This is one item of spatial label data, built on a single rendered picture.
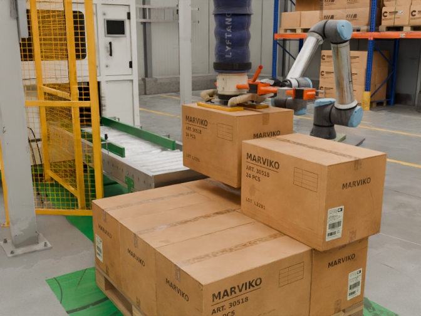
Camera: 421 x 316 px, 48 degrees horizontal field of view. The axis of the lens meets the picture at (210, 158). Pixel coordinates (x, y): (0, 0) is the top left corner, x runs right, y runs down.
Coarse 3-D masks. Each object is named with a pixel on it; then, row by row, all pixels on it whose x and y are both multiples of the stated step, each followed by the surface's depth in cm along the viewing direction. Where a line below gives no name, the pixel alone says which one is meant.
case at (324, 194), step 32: (256, 160) 241; (288, 160) 221; (320, 160) 210; (352, 160) 210; (384, 160) 222; (256, 192) 245; (288, 192) 224; (320, 192) 207; (352, 192) 214; (288, 224) 227; (320, 224) 209; (352, 224) 219
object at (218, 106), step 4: (200, 104) 289; (204, 104) 285; (208, 104) 283; (212, 104) 281; (216, 104) 279; (220, 104) 279; (224, 104) 274; (216, 108) 275; (220, 108) 272; (224, 108) 269; (228, 108) 266; (232, 108) 266; (236, 108) 268; (240, 108) 269
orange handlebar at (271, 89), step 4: (248, 80) 310; (256, 80) 304; (216, 84) 292; (244, 84) 277; (248, 84) 294; (244, 88) 270; (248, 88) 267; (260, 88) 258; (264, 88) 255; (268, 88) 253; (272, 88) 251; (276, 88) 249; (268, 92) 253; (272, 92) 252; (276, 92) 248; (288, 92) 240; (292, 92) 238; (308, 92) 231; (312, 92) 231; (308, 96) 231; (312, 96) 231
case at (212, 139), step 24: (192, 120) 291; (216, 120) 268; (240, 120) 252; (264, 120) 261; (288, 120) 271; (192, 144) 294; (216, 144) 271; (240, 144) 255; (192, 168) 298; (216, 168) 275; (240, 168) 259
